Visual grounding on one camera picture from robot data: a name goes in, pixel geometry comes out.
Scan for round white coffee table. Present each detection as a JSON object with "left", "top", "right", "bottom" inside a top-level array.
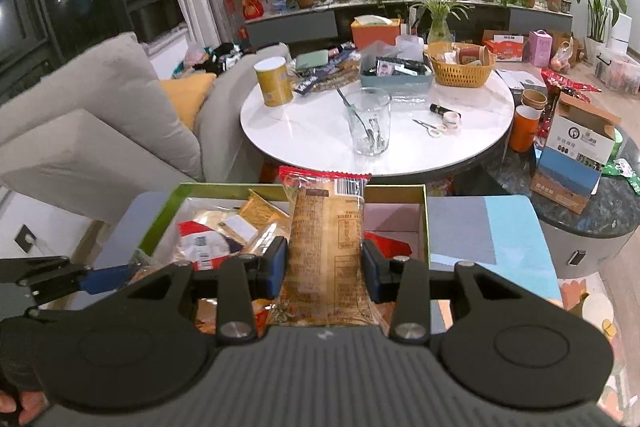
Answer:
[{"left": 240, "top": 51, "right": 516, "bottom": 178}]

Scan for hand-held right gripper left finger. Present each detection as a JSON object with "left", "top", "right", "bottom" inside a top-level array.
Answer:
[{"left": 115, "top": 237, "right": 289, "bottom": 344}]

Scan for patterned floor rug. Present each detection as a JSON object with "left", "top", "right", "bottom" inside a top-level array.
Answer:
[{"left": 560, "top": 276, "right": 640, "bottom": 427}]

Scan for clear glass cup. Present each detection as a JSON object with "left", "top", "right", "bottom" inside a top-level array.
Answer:
[{"left": 347, "top": 88, "right": 391, "bottom": 156}]

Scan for orange cup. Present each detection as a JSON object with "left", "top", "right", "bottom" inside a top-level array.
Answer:
[{"left": 509, "top": 105, "right": 542, "bottom": 153}]

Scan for small scissors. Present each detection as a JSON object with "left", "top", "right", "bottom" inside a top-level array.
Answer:
[{"left": 412, "top": 118, "right": 448, "bottom": 139}]

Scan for red white carton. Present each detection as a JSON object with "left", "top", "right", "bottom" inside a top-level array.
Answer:
[{"left": 482, "top": 34, "right": 529, "bottom": 63}]

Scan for metal spoon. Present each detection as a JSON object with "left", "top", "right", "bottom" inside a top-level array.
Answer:
[{"left": 336, "top": 87, "right": 376, "bottom": 144}]

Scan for green snack packet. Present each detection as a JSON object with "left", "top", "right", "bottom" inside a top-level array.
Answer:
[{"left": 602, "top": 158, "right": 640, "bottom": 196}]

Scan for brown snack packet red edge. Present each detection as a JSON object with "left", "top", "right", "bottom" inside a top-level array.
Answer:
[{"left": 264, "top": 165, "right": 387, "bottom": 334}]

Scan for grey sofa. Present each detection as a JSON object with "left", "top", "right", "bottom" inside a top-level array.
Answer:
[{"left": 0, "top": 32, "right": 292, "bottom": 208}]

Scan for white air purifier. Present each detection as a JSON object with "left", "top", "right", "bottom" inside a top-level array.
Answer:
[{"left": 607, "top": 14, "right": 636, "bottom": 58}]

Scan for grey blue plastic bin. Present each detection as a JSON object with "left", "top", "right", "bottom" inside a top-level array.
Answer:
[{"left": 360, "top": 51, "right": 434, "bottom": 90}]

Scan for red foil wrapper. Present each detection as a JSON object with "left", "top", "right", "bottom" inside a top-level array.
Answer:
[{"left": 542, "top": 69, "right": 601, "bottom": 96}]

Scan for black wall socket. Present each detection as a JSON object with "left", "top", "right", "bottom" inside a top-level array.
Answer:
[{"left": 14, "top": 224, "right": 39, "bottom": 256}]

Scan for yellow cushion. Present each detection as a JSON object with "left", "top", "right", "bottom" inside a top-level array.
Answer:
[{"left": 160, "top": 73, "right": 217, "bottom": 130}]

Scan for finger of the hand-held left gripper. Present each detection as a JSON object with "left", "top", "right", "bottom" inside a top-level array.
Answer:
[
  {"left": 0, "top": 257, "right": 71, "bottom": 285},
  {"left": 30, "top": 264, "right": 136, "bottom": 308}
]

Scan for brown paper cup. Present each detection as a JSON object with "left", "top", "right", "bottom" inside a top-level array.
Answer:
[{"left": 521, "top": 89, "right": 549, "bottom": 110}]

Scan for dark marble round table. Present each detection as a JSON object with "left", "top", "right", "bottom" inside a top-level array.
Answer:
[{"left": 450, "top": 126, "right": 640, "bottom": 281}]

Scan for yellow wicker basket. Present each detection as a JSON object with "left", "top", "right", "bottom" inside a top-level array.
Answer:
[{"left": 429, "top": 42, "right": 496, "bottom": 88}]

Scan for tall leafy floor plant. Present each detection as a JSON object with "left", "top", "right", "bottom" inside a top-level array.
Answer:
[{"left": 567, "top": 0, "right": 629, "bottom": 44}]

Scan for person's left hand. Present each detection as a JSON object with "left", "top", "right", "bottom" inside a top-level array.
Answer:
[{"left": 0, "top": 388, "right": 48, "bottom": 425}]

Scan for green cardboard box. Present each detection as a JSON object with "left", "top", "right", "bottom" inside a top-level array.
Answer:
[{"left": 136, "top": 182, "right": 431, "bottom": 270}]

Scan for mint green case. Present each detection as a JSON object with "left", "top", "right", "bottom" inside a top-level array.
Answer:
[{"left": 295, "top": 49, "right": 331, "bottom": 72}]

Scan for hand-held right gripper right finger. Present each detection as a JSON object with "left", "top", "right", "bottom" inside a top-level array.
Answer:
[{"left": 361, "top": 239, "right": 538, "bottom": 345}]

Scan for glass vase with green plant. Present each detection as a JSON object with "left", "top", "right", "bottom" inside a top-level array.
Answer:
[{"left": 407, "top": 0, "right": 471, "bottom": 46}]

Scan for grey television cabinet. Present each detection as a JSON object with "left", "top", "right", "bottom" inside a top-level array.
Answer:
[{"left": 242, "top": 0, "right": 574, "bottom": 58}]

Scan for clear storage bin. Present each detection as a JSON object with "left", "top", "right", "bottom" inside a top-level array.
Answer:
[{"left": 595, "top": 47, "right": 640, "bottom": 96}]

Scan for orange tissue box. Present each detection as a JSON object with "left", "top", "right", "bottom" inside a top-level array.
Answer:
[{"left": 350, "top": 14, "right": 404, "bottom": 53}]

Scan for dark blue snack packets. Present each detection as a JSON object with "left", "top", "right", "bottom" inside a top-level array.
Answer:
[{"left": 292, "top": 52, "right": 362, "bottom": 96}]

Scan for pink carton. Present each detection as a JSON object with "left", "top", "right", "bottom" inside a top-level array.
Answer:
[{"left": 529, "top": 30, "right": 554, "bottom": 67}]

